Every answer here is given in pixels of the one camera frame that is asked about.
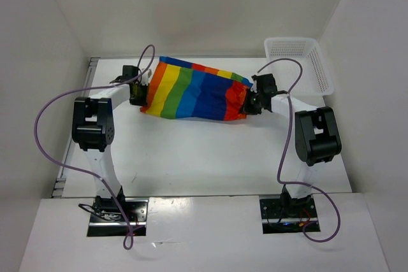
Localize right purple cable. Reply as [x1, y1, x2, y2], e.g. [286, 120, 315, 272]
[256, 58, 342, 243]

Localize rainbow striped shorts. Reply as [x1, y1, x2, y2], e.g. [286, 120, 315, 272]
[140, 56, 252, 121]

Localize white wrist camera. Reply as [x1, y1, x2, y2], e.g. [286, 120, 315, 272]
[251, 75, 258, 92]
[141, 68, 152, 85]

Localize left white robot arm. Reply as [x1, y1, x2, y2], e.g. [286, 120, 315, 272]
[71, 65, 152, 221]

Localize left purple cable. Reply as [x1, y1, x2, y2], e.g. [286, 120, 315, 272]
[33, 45, 157, 250]

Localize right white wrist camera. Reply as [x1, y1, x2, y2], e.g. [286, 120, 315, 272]
[251, 75, 258, 92]

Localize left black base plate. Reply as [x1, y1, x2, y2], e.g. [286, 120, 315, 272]
[79, 198, 149, 237]

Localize white plastic basket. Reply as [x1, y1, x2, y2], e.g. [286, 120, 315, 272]
[263, 37, 334, 97]

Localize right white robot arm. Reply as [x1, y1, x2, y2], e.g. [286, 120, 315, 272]
[242, 74, 342, 217]

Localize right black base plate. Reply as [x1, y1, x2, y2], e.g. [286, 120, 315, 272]
[259, 193, 320, 234]

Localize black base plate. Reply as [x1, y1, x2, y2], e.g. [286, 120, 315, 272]
[79, 198, 149, 237]
[259, 193, 320, 234]

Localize purple cable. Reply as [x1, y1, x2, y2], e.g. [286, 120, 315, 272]
[256, 58, 342, 243]
[33, 45, 157, 250]

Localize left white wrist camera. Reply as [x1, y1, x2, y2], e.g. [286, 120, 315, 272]
[141, 68, 152, 85]

